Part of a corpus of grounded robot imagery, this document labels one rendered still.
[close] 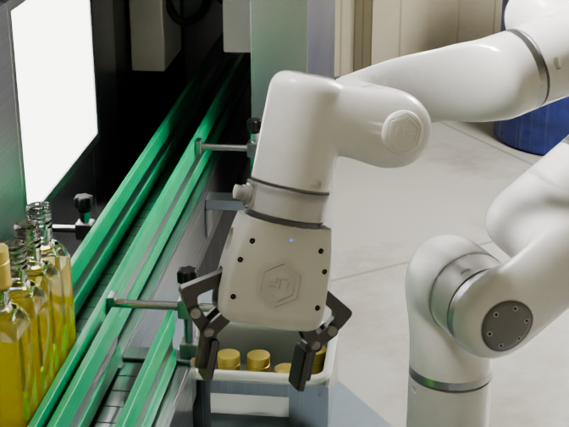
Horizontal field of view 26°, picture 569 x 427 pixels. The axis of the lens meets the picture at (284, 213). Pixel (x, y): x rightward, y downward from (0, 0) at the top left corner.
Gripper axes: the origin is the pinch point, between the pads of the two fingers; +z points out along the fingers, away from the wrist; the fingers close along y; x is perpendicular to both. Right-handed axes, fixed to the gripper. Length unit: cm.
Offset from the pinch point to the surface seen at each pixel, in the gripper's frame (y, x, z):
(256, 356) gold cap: 19, 58, 14
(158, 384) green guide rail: 0.3, 36.7, 13.2
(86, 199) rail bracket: -7, 74, -3
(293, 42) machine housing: 34, 118, -32
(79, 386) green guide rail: -10.7, 29.7, 12.4
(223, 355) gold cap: 15, 60, 15
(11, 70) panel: -21, 66, -20
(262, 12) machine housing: 27, 119, -36
